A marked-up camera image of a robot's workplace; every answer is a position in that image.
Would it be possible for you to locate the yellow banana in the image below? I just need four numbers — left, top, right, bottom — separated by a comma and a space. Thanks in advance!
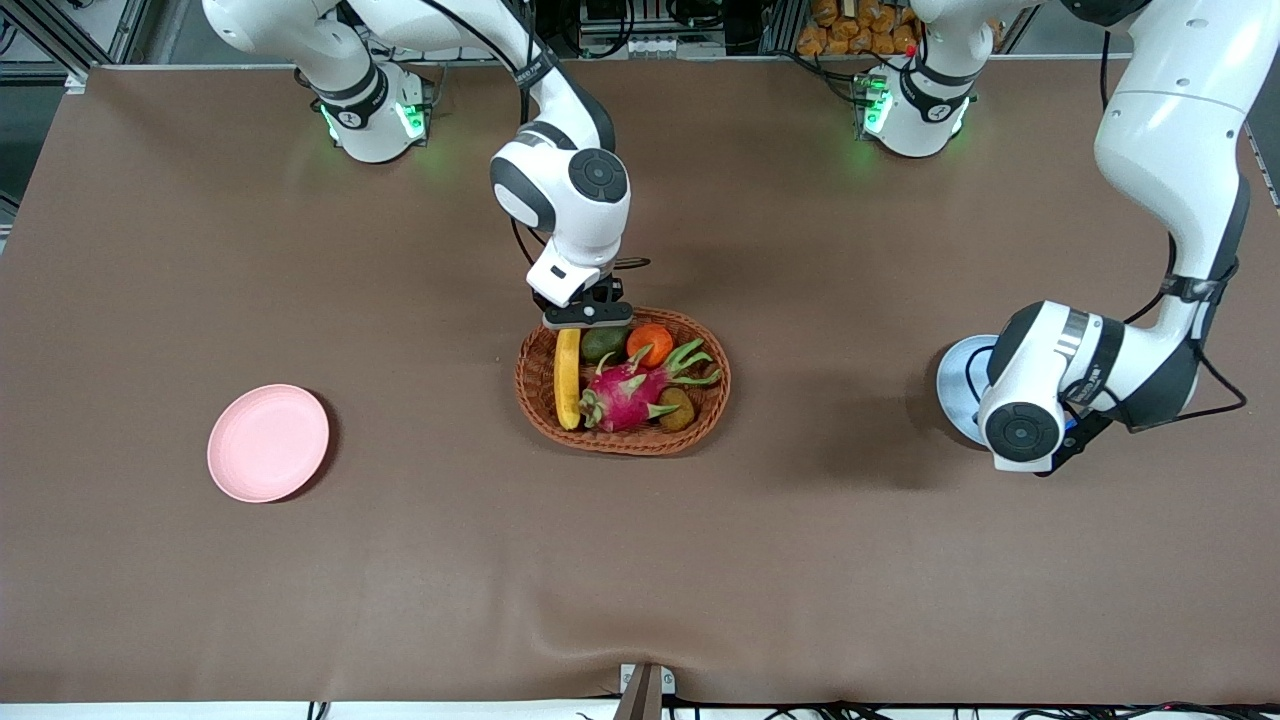
554, 328, 583, 432

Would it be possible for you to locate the green avocado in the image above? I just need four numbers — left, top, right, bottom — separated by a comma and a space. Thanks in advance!
581, 326, 631, 365

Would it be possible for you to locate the orange fruit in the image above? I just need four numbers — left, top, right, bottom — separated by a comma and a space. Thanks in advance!
626, 323, 675, 369

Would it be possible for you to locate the pink dragon fruit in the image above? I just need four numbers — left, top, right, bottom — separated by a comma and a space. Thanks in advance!
579, 338, 723, 434

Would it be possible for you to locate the brown wicker basket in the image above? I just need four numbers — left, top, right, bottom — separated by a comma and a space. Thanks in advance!
514, 306, 732, 457

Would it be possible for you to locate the light blue plate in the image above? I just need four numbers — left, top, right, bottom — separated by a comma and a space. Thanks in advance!
936, 334, 1004, 448

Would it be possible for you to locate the brown kiwi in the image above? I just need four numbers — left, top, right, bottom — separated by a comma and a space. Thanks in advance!
657, 387, 698, 433

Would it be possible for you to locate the grey equipment rack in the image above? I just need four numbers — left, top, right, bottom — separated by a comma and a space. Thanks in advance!
575, 0, 771, 59

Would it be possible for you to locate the brown table cloth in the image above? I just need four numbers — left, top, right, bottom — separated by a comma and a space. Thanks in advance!
0, 60, 1280, 706

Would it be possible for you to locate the orange snack bag pile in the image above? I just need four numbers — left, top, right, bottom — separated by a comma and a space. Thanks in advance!
797, 0, 921, 57

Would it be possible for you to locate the pink plate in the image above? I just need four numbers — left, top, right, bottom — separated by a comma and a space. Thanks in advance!
207, 384, 330, 503

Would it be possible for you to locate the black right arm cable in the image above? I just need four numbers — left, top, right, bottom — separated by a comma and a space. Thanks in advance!
420, 0, 653, 271

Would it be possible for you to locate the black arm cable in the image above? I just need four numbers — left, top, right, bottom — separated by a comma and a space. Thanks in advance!
1100, 30, 1248, 423
420, 0, 653, 271

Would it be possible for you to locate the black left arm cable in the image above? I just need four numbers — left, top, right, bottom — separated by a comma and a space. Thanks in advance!
1100, 30, 1248, 423

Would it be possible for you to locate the metal table edge bracket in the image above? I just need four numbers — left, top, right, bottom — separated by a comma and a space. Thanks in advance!
619, 663, 677, 720

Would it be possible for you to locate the aluminium frame rail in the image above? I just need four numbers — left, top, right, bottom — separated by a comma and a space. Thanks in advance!
0, 0, 151, 93

